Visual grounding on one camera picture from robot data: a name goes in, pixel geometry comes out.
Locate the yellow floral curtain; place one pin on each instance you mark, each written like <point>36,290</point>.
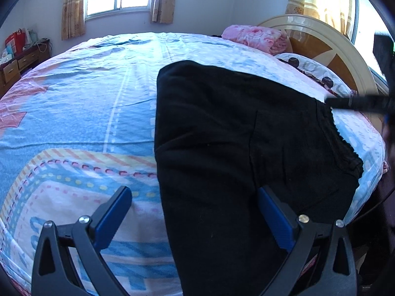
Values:
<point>324,0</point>

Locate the patterned white pillow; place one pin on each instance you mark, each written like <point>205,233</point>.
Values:
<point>311,67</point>

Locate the patterned blue bed sheet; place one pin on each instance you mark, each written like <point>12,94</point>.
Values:
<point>77,98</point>

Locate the white paper bag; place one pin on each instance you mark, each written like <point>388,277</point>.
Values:
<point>31,37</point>

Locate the red gift bag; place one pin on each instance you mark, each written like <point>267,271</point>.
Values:
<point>15,40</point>

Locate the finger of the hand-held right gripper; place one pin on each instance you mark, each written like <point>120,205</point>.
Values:
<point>355,102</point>

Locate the black pants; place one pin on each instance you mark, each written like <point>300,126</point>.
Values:
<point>216,145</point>

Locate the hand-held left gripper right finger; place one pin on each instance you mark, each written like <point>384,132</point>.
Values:
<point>274,219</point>

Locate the cream and wood headboard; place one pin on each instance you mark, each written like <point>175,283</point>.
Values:
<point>339,52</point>

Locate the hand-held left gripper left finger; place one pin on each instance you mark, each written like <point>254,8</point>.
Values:
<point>112,219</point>

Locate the wooden desk with drawers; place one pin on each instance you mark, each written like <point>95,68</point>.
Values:
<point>29,58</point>

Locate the pink folded blanket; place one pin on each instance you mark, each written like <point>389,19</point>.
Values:
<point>256,37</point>

